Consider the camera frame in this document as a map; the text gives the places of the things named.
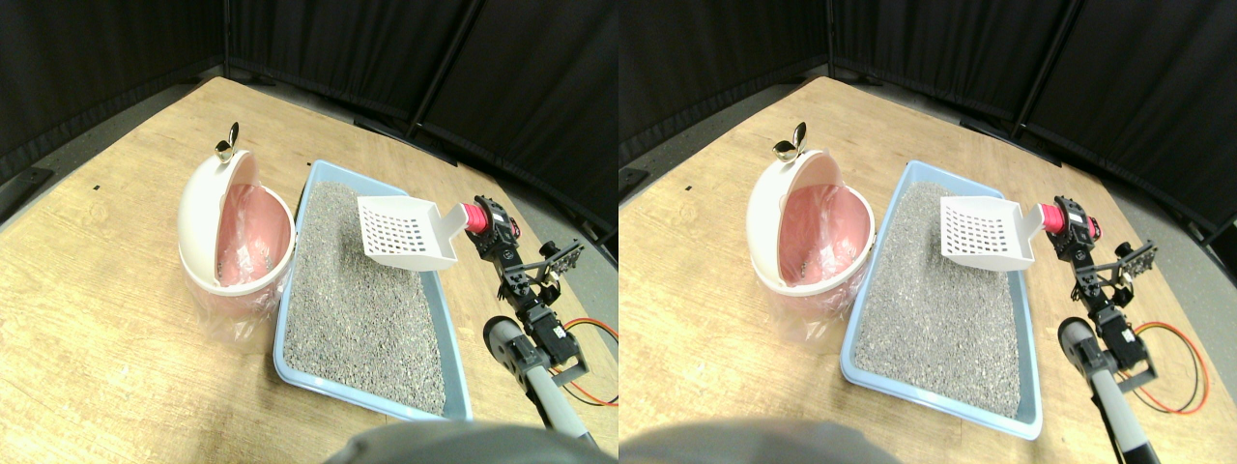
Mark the white bin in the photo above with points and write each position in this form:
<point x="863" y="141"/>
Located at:
<point x="773" y="222"/>
<point x="203" y="222"/>

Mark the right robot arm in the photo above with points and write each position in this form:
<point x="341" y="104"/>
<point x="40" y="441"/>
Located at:
<point x="527" y="362"/>
<point x="1102" y="377"/>

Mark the black curtain stand foot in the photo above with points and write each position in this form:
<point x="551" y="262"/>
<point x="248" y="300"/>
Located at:
<point x="382" y="127"/>
<point x="24" y="188"/>
<point x="986" y="130"/>
<point x="633" y="180"/>

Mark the blue litter tray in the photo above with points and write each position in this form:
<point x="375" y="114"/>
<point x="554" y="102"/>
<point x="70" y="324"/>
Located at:
<point x="928" y="329"/>
<point x="358" y="319"/>

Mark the black curtain stand pole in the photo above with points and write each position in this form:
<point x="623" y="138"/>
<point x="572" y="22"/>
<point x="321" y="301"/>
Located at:
<point x="227" y="34"/>
<point x="829" y="34"/>
<point x="445" y="68"/>
<point x="1047" y="68"/>

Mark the black bracket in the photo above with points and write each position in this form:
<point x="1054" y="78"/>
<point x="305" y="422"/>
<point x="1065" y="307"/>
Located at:
<point x="1140" y="256"/>
<point x="565" y="256"/>

